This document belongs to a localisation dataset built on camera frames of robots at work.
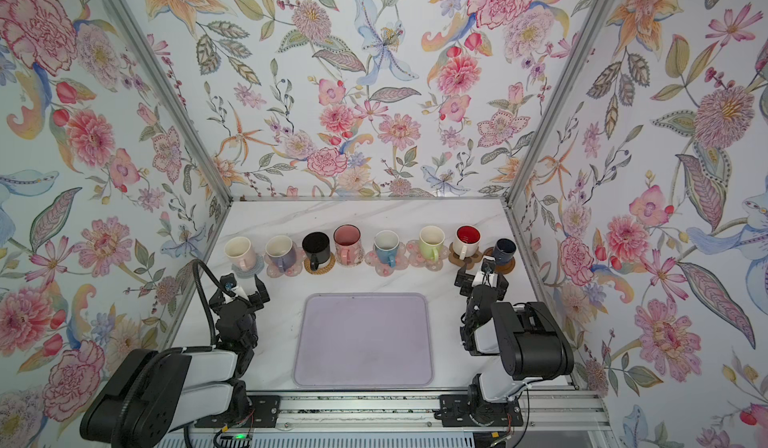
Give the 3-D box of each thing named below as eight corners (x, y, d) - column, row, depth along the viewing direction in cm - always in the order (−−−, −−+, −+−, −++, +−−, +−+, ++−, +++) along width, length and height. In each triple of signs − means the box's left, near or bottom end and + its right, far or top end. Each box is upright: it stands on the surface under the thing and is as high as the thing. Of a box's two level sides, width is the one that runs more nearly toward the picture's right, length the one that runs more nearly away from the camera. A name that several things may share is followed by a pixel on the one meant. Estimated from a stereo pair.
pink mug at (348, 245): (335, 278, 101) (330, 256, 91) (339, 247, 109) (334, 224, 99) (362, 278, 101) (359, 256, 91) (363, 247, 109) (361, 224, 99)
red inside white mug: (455, 265, 104) (460, 250, 97) (450, 240, 111) (455, 224, 104) (478, 265, 104) (485, 250, 97) (472, 240, 111) (478, 224, 104)
